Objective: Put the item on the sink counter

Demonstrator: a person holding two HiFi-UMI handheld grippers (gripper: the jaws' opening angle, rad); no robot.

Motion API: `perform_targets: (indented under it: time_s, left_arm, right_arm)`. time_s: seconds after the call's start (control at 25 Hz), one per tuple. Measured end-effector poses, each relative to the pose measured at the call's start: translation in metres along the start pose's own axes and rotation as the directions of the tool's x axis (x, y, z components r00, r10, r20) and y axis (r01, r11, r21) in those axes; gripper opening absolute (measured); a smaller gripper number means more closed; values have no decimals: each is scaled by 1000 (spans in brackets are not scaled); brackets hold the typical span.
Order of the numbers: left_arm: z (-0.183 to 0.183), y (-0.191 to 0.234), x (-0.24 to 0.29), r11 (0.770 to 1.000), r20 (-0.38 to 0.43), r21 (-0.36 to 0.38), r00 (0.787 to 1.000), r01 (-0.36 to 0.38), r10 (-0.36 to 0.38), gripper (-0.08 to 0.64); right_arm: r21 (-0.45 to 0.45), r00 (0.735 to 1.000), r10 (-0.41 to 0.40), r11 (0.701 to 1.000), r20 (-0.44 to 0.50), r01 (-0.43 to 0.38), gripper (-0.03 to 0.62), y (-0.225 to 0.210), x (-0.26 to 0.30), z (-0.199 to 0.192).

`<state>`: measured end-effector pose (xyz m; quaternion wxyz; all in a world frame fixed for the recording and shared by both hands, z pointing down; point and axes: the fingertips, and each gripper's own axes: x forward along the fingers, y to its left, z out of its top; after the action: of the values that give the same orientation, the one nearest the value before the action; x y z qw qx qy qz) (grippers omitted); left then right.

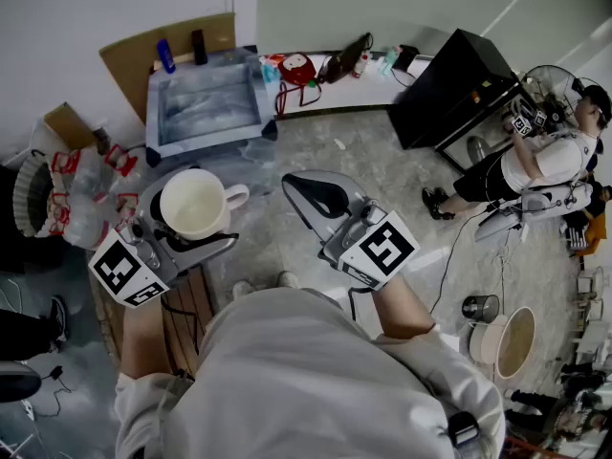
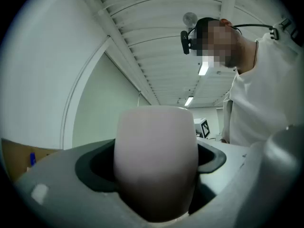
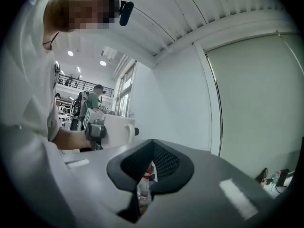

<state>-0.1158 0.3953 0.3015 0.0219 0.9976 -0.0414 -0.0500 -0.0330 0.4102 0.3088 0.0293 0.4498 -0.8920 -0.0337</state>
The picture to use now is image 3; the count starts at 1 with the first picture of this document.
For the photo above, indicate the black head camera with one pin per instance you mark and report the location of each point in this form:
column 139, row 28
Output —
column 126, row 12

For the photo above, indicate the black railing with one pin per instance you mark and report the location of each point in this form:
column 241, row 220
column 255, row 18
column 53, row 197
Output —
column 80, row 83

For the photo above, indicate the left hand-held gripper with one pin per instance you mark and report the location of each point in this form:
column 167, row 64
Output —
column 95, row 130

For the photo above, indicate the round ceiling light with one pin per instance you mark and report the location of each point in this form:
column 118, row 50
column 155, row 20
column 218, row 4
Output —
column 70, row 53
column 102, row 63

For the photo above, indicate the clear water bottle red cap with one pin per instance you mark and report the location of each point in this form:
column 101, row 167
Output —
column 143, row 189

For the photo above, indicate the tall window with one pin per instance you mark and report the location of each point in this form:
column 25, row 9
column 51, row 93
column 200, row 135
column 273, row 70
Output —
column 124, row 94

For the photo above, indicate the white ceramic mug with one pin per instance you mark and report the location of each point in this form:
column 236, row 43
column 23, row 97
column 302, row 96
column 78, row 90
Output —
column 116, row 132

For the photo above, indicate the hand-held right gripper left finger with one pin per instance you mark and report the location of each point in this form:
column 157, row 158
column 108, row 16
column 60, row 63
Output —
column 95, row 186

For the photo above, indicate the dark brown bag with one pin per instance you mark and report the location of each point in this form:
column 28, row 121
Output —
column 262, row 173

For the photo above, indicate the person's left forearm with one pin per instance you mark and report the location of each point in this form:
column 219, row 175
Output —
column 71, row 139

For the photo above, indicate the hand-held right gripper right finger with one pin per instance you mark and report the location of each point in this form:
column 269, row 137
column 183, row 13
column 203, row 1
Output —
column 202, row 198

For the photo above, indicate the green clear bottle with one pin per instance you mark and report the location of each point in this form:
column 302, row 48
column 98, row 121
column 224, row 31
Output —
column 274, row 179

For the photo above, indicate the person's head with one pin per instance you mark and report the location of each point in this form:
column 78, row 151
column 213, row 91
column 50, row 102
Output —
column 71, row 6

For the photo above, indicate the pale green roller blind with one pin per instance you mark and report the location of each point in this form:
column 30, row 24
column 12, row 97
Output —
column 256, row 98

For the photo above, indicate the person's white shirt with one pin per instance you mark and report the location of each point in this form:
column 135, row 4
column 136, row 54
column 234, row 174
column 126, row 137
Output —
column 26, row 79

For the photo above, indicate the white low ledge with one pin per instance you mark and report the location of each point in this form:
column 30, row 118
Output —
column 288, row 182

